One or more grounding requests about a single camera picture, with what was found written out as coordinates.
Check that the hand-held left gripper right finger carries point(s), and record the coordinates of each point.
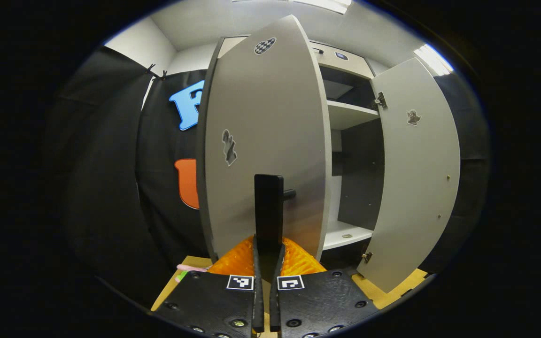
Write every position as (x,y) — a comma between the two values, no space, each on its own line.
(322,300)

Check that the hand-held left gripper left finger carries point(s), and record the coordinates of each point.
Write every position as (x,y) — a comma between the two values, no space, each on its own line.
(209,305)

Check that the grey double-door shoe cabinet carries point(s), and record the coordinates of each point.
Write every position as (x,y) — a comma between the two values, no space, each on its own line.
(359,178)

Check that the grey cabinet door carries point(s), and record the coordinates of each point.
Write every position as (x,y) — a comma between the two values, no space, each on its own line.
(270,117)
(416,188)

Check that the metal door hinge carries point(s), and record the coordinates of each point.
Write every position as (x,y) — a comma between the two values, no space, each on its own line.
(381,100)
(367,257)

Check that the white cabinet shelf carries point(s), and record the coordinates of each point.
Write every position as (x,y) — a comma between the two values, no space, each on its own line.
(350,115)
(345,234)

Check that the grey cabinet drawer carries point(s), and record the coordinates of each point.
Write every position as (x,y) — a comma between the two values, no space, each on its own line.
(345,61)

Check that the green and pink toy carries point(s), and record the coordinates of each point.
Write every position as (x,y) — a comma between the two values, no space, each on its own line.
(190,268)

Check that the long ceiling light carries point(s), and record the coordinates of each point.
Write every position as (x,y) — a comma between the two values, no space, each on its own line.
(322,3)
(432,58)

